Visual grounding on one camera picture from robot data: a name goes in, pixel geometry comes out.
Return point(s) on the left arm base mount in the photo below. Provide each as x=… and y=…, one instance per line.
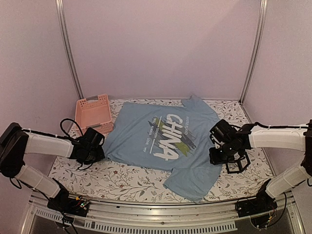
x=64, y=204

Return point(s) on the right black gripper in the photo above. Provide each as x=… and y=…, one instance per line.
x=214, y=159

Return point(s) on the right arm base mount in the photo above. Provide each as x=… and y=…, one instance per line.
x=261, y=203

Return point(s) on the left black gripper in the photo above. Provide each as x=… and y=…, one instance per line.
x=101, y=156

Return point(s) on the pink plastic basket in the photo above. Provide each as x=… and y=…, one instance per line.
x=94, y=112

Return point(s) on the light blue printed t-shirt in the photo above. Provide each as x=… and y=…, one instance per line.
x=168, y=138

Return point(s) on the front aluminium rail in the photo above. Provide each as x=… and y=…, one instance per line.
x=121, y=217

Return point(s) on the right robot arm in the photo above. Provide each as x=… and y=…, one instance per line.
x=231, y=144

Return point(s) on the black open jewelry box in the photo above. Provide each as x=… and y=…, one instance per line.
x=237, y=167

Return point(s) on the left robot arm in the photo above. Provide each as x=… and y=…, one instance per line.
x=16, y=142

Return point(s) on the floral patterned table mat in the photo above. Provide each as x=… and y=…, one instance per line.
x=118, y=181

